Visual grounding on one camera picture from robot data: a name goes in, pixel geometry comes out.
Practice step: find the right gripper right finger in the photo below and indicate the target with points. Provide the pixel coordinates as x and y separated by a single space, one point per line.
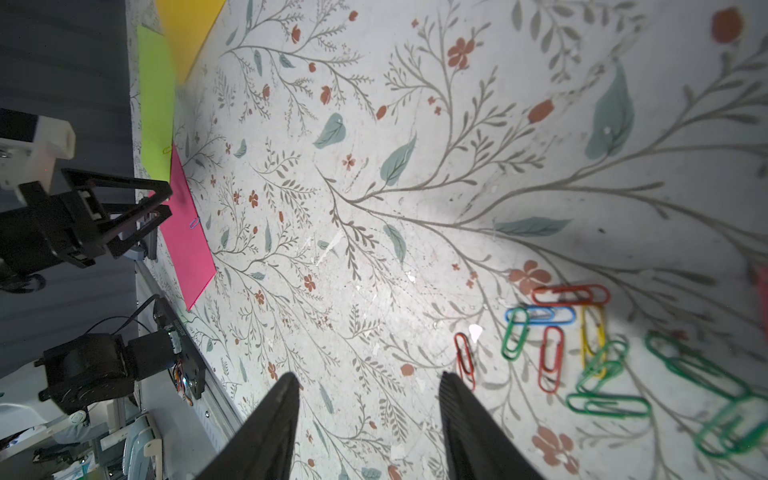
476 447

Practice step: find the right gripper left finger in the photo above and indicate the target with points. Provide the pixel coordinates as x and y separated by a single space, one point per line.
264 445

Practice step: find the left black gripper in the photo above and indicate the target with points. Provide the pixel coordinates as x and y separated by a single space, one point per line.
76 227

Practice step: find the magenta paper sheet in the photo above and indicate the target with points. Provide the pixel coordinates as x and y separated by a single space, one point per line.
185 238

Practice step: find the yellow paper sheet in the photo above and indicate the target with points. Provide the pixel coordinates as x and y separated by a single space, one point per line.
186 25

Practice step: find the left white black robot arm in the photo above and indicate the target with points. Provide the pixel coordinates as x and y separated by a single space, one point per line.
13 279

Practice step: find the small red paperclip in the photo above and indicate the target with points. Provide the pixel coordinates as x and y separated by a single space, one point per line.
465 362

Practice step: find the upright red paperclip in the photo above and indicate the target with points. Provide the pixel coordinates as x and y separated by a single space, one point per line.
551 360

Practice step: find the flat green paperclip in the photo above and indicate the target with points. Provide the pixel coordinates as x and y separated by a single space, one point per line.
610 406

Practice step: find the upright green paperclip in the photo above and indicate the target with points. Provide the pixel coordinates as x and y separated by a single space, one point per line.
516 333

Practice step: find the blue paperclip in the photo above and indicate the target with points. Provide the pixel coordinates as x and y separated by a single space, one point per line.
541 315

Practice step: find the yellow paperclip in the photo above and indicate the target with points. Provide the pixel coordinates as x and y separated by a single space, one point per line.
593 323

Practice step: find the lime green paper sheet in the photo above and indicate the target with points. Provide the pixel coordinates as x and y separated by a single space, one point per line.
157 95

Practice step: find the slanted green paperclip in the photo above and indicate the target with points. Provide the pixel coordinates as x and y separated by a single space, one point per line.
606 365

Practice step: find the horizontal red paperclip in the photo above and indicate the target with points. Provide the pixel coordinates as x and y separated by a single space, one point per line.
573 295

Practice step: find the long green paperclip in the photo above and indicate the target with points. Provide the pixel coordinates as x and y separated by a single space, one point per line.
688 364

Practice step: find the far right green paperclip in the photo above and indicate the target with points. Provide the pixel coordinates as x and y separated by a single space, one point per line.
736 429

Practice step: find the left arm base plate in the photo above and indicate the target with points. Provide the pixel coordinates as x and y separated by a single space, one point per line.
189 370

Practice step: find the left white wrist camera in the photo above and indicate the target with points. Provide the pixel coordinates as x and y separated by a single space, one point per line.
30 146

